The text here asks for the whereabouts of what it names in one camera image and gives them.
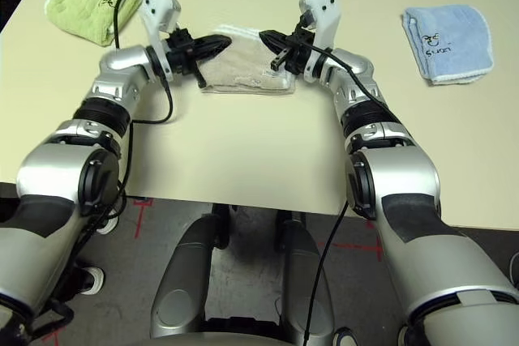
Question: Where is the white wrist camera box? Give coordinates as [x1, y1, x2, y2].
[298, 0, 342, 83]
[139, 0, 182, 82]

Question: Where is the beige towel with white trim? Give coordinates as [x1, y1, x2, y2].
[199, 23, 297, 96]

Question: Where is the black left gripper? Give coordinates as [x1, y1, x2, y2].
[164, 28, 233, 90]

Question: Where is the folded blue towel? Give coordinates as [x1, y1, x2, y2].
[401, 4, 495, 87]

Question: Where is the robot waist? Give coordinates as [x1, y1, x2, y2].
[152, 315, 301, 346]

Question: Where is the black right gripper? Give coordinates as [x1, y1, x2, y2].
[259, 25, 321, 78]

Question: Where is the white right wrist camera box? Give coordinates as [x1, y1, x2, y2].
[298, 0, 342, 83]

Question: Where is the white black bystander sneaker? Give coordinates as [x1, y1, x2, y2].
[79, 267, 105, 294]
[96, 216, 120, 236]

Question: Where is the black left camera cable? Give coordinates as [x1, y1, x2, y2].
[112, 0, 175, 201]

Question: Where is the folded green towel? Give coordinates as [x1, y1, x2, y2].
[44, 0, 145, 47]

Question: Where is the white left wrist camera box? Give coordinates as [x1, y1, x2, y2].
[139, 0, 182, 82]

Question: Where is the grey robot right leg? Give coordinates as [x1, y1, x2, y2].
[279, 211, 336, 345]

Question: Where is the white shoe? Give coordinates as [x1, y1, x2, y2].
[332, 327, 358, 346]

